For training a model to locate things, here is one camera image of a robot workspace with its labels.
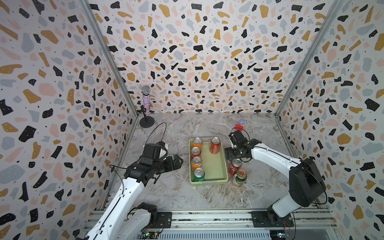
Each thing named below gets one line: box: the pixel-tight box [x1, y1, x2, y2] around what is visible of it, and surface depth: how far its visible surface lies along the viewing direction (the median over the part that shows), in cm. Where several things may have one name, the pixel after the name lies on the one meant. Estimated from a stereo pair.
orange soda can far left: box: [192, 137, 203, 148], surface depth 94 cm
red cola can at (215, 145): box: [209, 136, 221, 155], surface depth 94 cm
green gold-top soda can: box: [235, 169, 248, 185], surface depth 80 cm
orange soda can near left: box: [191, 156, 204, 171], surface depth 85 cm
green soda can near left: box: [193, 167, 206, 182], surface depth 81 cm
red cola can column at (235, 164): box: [228, 158, 242, 176], surface depth 85 cm
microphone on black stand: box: [139, 85, 155, 128], surface depth 105 cm
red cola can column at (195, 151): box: [190, 146, 202, 157], surface depth 89 cm
